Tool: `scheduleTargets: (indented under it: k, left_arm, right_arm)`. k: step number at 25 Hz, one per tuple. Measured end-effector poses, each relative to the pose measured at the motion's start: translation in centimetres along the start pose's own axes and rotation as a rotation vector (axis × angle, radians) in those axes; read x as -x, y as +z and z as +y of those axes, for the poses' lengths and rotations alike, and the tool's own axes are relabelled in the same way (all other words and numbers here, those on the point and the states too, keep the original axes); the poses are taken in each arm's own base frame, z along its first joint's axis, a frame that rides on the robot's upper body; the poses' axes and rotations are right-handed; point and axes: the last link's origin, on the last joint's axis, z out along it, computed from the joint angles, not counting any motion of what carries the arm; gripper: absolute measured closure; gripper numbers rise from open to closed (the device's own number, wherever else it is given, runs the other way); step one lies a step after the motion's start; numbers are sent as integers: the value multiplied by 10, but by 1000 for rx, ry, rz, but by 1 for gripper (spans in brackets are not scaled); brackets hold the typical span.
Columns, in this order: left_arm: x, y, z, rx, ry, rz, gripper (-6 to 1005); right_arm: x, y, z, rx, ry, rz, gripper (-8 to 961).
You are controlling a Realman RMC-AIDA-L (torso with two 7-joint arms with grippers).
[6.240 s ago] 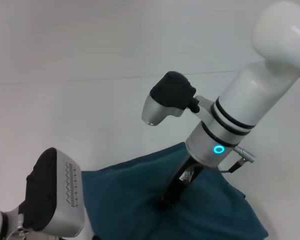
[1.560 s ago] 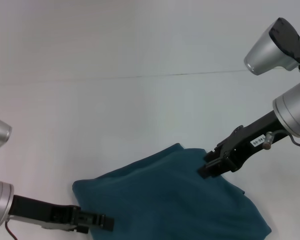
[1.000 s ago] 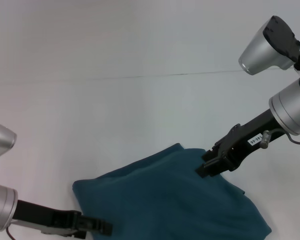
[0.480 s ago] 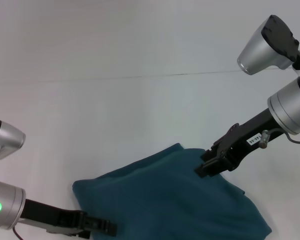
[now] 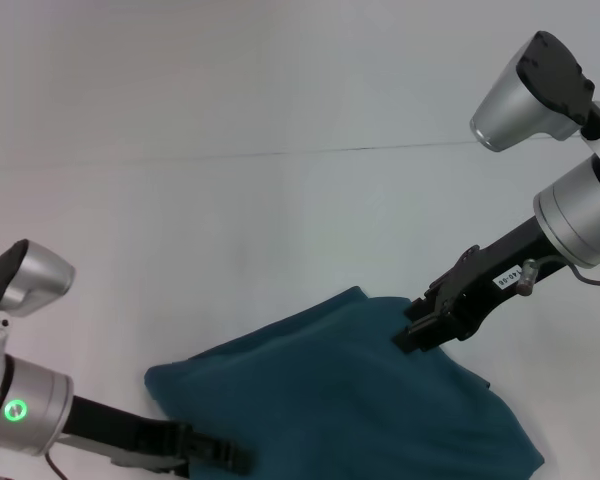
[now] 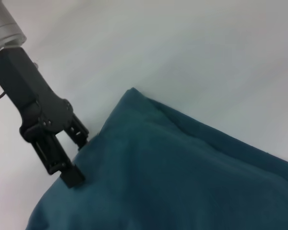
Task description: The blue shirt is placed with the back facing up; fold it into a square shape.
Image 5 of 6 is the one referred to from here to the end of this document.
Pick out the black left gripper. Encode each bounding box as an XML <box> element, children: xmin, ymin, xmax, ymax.
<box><xmin>58</xmin><ymin>394</ymin><xmax>257</xmax><ymax>477</ymax></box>

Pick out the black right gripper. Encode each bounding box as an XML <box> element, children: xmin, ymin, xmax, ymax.
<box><xmin>391</xmin><ymin>214</ymin><xmax>570</xmax><ymax>356</ymax></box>

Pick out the teal blue t-shirt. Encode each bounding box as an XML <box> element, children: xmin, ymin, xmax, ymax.
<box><xmin>143</xmin><ymin>285</ymin><xmax>547</xmax><ymax>480</ymax></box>

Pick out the right wrist connector cable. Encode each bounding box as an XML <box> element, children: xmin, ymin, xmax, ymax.
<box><xmin>513</xmin><ymin>256</ymin><xmax>600</xmax><ymax>296</ymax></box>

